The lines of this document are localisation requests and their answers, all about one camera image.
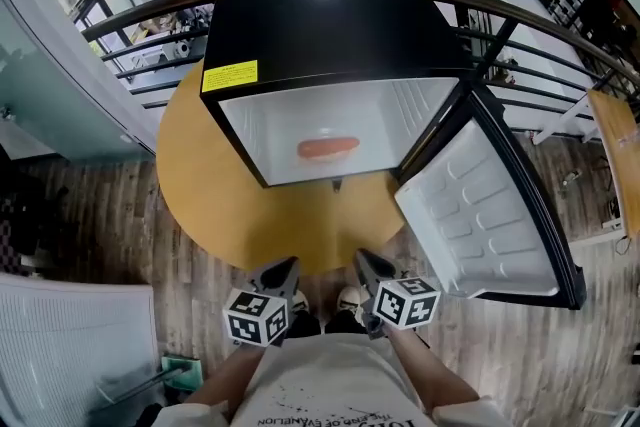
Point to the green box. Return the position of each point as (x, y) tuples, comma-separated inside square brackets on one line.
[(187, 375)]

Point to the orange carrot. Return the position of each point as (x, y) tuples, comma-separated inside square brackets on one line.
[(327, 147)]

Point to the frosted glass door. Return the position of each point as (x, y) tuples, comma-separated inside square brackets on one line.
[(60, 95)]

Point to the person's left white shoe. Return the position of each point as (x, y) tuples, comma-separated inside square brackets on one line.
[(301, 302)]

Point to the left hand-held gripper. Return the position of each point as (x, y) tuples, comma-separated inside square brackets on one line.
[(255, 320)]

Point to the white printed t-shirt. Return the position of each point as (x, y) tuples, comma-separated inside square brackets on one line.
[(330, 380)]

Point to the person's right forearm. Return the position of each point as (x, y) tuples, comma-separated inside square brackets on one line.
[(435, 370)]

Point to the white oval plate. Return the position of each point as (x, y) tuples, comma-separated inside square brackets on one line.
[(325, 163)]

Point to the white ribbed panel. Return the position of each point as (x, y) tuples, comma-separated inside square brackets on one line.
[(65, 340)]

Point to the black mini fridge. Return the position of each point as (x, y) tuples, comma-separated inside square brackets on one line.
[(325, 15)]

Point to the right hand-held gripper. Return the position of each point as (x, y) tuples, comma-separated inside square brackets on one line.
[(405, 305)]

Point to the round wooden table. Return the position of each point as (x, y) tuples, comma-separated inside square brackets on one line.
[(225, 225)]

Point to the black railing with wooden handrail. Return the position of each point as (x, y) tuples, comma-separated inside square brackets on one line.
[(500, 12)]

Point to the person's right white shoe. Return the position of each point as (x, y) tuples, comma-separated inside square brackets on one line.
[(348, 299)]

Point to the person's left forearm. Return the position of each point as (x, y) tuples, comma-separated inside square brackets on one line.
[(225, 375)]

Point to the person's black trousers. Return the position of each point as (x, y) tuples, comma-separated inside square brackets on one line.
[(345, 324)]

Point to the black metal rod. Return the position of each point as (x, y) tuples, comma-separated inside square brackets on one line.
[(140, 390)]

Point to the rectangular wooden desk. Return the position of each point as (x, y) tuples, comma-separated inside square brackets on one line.
[(620, 145)]

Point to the black chair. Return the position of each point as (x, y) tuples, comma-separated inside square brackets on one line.
[(25, 215)]

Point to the person's white shoe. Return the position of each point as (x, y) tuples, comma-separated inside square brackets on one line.
[(348, 299), (301, 302)]

